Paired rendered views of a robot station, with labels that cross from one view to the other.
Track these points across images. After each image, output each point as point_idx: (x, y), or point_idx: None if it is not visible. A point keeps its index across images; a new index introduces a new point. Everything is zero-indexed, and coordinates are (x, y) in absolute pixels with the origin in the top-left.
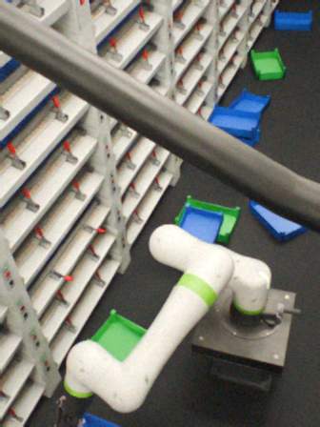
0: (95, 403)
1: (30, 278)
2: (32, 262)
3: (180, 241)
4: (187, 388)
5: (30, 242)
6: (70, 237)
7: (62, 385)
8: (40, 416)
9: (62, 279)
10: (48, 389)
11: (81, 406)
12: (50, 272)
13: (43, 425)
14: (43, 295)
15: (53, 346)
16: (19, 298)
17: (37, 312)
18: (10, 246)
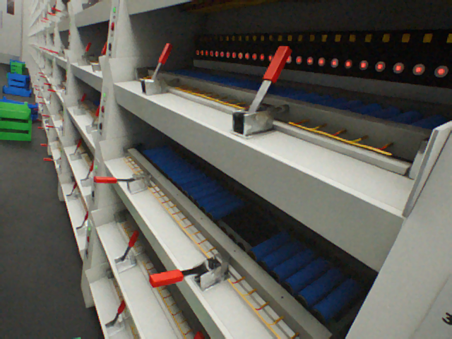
0: (3, 316)
1: (117, 87)
2: (137, 87)
3: None
4: None
5: (173, 84)
6: (198, 216)
7: (77, 303)
8: (74, 269)
9: (126, 196)
10: (82, 272)
11: None
12: (145, 173)
13: (63, 266)
14: (123, 171)
15: (116, 289)
16: (106, 89)
17: (102, 152)
18: None
